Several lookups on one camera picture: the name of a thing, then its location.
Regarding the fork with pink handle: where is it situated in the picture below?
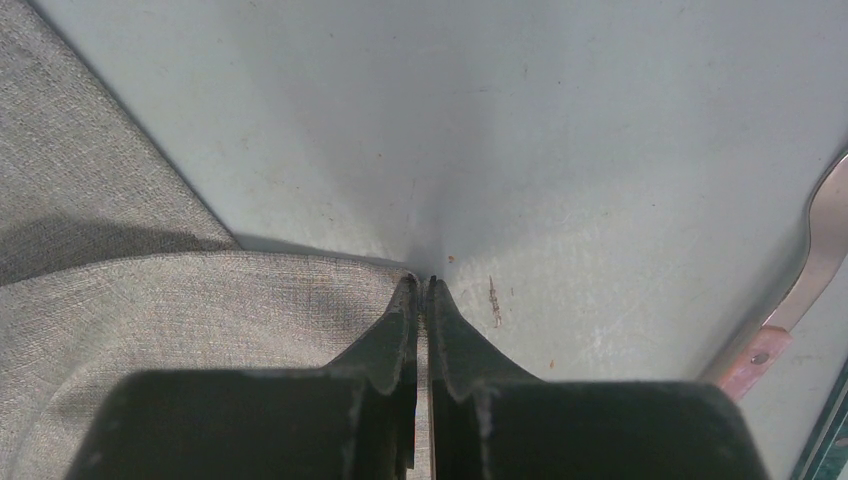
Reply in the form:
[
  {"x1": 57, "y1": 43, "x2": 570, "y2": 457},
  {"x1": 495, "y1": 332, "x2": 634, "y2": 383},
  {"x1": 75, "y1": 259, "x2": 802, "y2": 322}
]
[{"x1": 701, "y1": 154, "x2": 847, "y2": 401}]

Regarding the grey cloth napkin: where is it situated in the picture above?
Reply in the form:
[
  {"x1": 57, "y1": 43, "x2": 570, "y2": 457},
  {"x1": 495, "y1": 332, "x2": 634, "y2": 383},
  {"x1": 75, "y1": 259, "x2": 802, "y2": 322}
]
[{"x1": 1, "y1": 1, "x2": 405, "y2": 479}]

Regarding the knife with teal handle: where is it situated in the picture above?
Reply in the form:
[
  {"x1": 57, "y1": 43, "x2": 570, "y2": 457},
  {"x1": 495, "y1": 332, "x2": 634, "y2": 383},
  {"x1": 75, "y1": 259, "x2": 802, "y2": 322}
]
[{"x1": 790, "y1": 363, "x2": 847, "y2": 479}]

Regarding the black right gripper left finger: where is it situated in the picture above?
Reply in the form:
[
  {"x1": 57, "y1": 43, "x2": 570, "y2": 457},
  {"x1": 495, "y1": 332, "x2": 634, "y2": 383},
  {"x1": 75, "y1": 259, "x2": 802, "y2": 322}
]
[{"x1": 67, "y1": 276, "x2": 418, "y2": 479}]

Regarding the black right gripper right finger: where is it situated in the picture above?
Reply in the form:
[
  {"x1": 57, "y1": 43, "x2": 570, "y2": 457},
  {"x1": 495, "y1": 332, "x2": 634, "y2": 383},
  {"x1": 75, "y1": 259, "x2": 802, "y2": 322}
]
[{"x1": 426, "y1": 278, "x2": 768, "y2": 479}]

